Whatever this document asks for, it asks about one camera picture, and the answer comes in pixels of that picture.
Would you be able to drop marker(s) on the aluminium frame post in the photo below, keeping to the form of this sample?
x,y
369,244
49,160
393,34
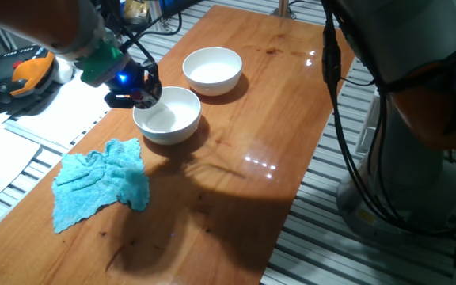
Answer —
x,y
156,14
283,8

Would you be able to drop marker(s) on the orange black teach pendant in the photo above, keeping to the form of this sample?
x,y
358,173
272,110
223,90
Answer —
x,y
18,75

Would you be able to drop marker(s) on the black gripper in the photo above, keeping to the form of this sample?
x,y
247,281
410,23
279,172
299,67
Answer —
x,y
131,81

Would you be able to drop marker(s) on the white ceramic bowl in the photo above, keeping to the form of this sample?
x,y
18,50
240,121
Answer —
x,y
212,75
168,122

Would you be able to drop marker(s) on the gold foil bag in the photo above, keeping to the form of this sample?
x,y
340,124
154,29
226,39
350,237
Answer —
x,y
136,12

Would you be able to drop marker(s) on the printed paper sheet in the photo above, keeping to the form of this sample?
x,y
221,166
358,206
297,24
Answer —
x,y
2,158

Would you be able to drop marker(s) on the white paper sheet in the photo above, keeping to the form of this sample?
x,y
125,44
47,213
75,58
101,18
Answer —
x,y
69,115

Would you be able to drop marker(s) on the brown wooden board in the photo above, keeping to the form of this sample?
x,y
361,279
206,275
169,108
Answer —
x,y
232,198

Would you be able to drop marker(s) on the teal terry cloth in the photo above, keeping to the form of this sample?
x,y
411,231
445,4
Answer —
x,y
93,186

